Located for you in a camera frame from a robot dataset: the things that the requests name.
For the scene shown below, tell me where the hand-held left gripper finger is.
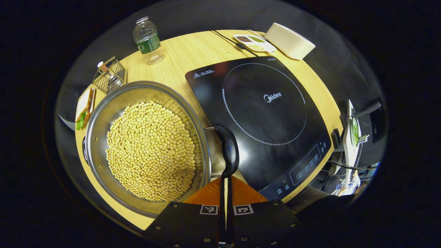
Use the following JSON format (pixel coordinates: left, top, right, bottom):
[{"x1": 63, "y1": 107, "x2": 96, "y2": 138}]
[
  {"x1": 226, "y1": 176, "x2": 300, "y2": 247},
  {"x1": 143, "y1": 176, "x2": 226, "y2": 247}
]

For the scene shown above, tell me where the black induction cooktop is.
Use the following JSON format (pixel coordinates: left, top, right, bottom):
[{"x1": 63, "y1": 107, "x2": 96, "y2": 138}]
[{"x1": 185, "y1": 56, "x2": 332, "y2": 201}]

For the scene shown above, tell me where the pile of yellow soybeans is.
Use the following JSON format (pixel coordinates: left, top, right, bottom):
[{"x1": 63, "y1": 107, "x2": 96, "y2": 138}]
[{"x1": 105, "y1": 101, "x2": 197, "y2": 202}]

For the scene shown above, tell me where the steel pot with black handles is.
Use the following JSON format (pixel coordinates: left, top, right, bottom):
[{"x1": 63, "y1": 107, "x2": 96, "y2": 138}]
[{"x1": 82, "y1": 80, "x2": 240, "y2": 218}]

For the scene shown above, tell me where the white and green object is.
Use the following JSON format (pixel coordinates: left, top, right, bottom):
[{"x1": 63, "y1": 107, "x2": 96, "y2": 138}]
[{"x1": 341, "y1": 100, "x2": 371, "y2": 188}]

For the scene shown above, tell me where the white divided dish of beans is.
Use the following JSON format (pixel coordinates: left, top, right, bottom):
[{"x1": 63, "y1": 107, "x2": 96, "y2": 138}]
[{"x1": 233, "y1": 33, "x2": 277, "y2": 53}]

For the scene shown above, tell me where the sandwich with lettuce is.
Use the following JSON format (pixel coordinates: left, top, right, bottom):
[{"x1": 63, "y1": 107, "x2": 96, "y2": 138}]
[{"x1": 75, "y1": 87, "x2": 96, "y2": 131}]

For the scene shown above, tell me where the white toaster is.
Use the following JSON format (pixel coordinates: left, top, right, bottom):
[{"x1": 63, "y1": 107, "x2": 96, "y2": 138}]
[{"x1": 264, "y1": 22, "x2": 316, "y2": 61}]

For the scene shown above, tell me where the clear plastic bottle green label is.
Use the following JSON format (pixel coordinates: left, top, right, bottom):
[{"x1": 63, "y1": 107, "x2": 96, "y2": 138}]
[{"x1": 133, "y1": 16, "x2": 166, "y2": 65}]

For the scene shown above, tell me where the small seasoning shaker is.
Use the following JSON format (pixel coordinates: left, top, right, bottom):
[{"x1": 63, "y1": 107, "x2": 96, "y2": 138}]
[{"x1": 97, "y1": 61, "x2": 119, "y2": 86}]

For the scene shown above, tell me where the metal wire basket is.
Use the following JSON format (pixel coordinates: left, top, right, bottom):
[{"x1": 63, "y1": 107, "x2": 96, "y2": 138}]
[{"x1": 92, "y1": 56, "x2": 126, "y2": 95}]

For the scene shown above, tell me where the black power cable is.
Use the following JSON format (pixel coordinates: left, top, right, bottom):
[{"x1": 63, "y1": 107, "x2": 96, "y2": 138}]
[{"x1": 210, "y1": 30, "x2": 259, "y2": 58}]

